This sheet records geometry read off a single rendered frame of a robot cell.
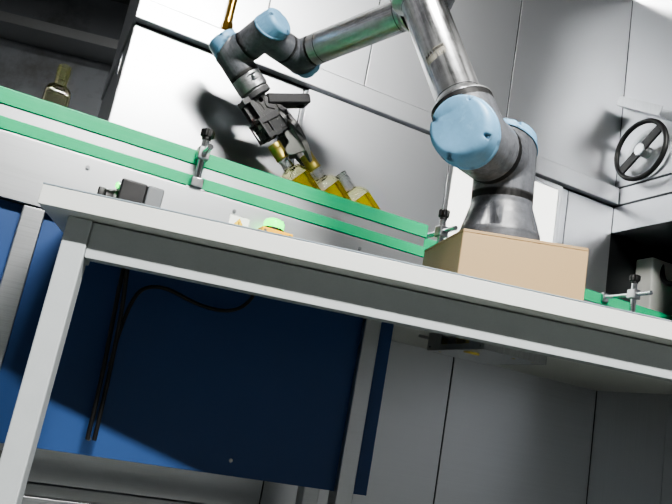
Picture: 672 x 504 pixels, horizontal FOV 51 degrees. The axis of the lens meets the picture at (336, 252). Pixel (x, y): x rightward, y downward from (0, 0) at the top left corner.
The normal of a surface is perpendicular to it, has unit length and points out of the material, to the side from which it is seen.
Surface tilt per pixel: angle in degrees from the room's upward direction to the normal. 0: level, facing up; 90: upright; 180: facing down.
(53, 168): 90
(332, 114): 90
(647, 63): 90
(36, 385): 90
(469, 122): 101
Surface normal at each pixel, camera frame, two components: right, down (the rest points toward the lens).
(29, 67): 0.18, -0.20
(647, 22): -0.88, -0.26
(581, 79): 0.43, -0.14
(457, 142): -0.55, -0.11
